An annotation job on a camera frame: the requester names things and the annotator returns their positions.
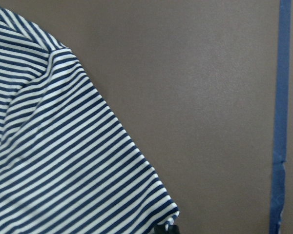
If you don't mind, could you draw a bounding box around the navy white striped polo shirt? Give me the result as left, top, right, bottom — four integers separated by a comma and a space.
0, 7, 179, 234

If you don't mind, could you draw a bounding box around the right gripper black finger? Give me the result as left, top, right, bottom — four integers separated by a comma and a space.
154, 224, 180, 234

